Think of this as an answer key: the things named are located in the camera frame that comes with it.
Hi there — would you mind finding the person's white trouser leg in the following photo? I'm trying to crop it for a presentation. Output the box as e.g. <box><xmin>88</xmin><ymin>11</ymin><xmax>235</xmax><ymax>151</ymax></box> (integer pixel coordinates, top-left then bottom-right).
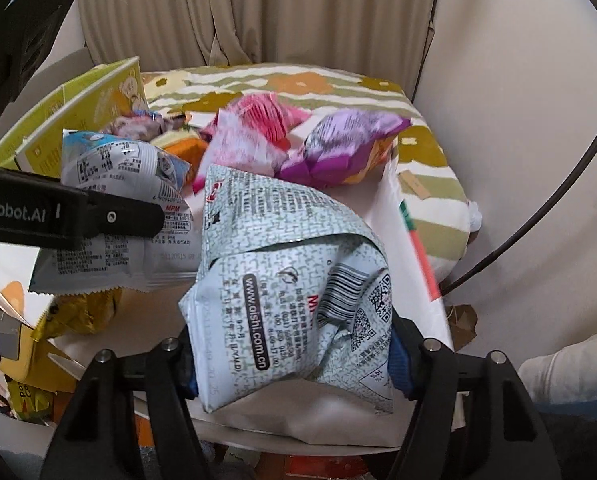
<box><xmin>517</xmin><ymin>339</ymin><xmax>597</xmax><ymax>407</ymax></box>

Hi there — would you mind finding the white fruit print cloth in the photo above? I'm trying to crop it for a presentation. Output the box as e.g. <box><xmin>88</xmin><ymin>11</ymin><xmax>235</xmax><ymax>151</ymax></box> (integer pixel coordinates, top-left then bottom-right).
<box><xmin>0</xmin><ymin>160</ymin><xmax>454</xmax><ymax>448</ymax></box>

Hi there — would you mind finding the yellow cardboard box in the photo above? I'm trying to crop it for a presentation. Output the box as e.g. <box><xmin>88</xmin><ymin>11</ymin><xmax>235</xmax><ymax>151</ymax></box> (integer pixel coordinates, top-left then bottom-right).
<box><xmin>0</xmin><ymin>317</ymin><xmax>79</xmax><ymax>413</ymax></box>

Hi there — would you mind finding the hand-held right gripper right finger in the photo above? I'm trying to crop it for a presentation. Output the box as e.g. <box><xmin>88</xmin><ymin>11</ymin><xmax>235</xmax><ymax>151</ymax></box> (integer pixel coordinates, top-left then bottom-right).
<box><xmin>386</xmin><ymin>317</ymin><xmax>564</xmax><ymax>480</ymax></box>

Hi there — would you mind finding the white blue cartoon snack packet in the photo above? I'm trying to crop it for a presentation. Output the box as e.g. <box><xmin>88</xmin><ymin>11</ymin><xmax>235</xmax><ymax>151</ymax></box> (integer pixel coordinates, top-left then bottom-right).
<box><xmin>30</xmin><ymin>129</ymin><xmax>198</xmax><ymax>295</ymax></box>

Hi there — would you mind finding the large white blue snack packet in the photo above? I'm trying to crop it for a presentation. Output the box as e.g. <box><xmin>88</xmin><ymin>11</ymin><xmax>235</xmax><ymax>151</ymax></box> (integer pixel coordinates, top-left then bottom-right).
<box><xmin>178</xmin><ymin>162</ymin><xmax>395</xmax><ymax>415</ymax></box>

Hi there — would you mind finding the floral striped blanket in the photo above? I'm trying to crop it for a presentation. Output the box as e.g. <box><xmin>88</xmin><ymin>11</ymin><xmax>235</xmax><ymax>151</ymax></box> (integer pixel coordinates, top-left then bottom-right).
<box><xmin>141</xmin><ymin>62</ymin><xmax>483</xmax><ymax>281</ymax></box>

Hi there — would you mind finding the beige curtain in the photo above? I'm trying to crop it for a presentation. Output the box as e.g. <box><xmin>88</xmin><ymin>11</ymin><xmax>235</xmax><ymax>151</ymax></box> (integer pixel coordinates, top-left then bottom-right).
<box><xmin>76</xmin><ymin>0</ymin><xmax>442</xmax><ymax>68</ymax></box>

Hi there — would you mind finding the pink snack packet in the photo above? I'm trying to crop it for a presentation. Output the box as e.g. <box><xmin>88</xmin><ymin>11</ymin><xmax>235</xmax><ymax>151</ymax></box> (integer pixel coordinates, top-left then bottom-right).
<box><xmin>193</xmin><ymin>92</ymin><xmax>313</xmax><ymax>193</ymax></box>

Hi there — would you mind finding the yellow-green cardboard box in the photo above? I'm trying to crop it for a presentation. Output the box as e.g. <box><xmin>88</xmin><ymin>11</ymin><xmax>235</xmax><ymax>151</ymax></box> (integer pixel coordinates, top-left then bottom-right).
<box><xmin>0</xmin><ymin>56</ymin><xmax>149</xmax><ymax>171</ymax></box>

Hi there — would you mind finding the purple orange snack packet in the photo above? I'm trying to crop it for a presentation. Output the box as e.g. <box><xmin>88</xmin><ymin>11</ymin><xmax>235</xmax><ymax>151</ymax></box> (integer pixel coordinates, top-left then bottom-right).
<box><xmin>277</xmin><ymin>111</ymin><xmax>413</xmax><ymax>190</ymax></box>

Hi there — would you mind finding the brown paper bag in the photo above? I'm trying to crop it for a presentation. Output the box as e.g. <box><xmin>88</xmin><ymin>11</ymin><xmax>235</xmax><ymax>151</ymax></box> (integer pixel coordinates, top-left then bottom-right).
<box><xmin>446</xmin><ymin>304</ymin><xmax>479</xmax><ymax>352</ymax></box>

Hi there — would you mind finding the small cartoon print snack packet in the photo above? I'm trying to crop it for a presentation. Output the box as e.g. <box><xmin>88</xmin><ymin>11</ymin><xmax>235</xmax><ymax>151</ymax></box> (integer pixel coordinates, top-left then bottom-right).
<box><xmin>109</xmin><ymin>111</ymin><xmax>166</xmax><ymax>142</ymax></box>

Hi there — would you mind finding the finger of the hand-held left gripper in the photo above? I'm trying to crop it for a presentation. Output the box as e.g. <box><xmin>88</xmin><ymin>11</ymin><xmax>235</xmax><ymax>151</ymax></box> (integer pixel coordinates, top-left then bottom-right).
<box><xmin>81</xmin><ymin>190</ymin><xmax>167</xmax><ymax>242</ymax></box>

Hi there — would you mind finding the yellow snack packet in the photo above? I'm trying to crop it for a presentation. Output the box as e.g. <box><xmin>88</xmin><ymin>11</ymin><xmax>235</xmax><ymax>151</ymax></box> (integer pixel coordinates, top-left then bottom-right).
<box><xmin>31</xmin><ymin>285</ymin><xmax>124</xmax><ymax>338</ymax></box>

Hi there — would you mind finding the black curved cable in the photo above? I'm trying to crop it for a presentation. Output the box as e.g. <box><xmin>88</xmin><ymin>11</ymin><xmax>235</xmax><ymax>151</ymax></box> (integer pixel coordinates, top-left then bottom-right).
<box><xmin>441</xmin><ymin>102</ymin><xmax>597</xmax><ymax>297</ymax></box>

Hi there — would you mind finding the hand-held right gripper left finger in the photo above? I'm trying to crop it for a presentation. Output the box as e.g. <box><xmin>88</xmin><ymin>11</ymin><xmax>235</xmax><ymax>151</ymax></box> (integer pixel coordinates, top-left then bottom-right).
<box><xmin>43</xmin><ymin>337</ymin><xmax>209</xmax><ymax>480</ymax></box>

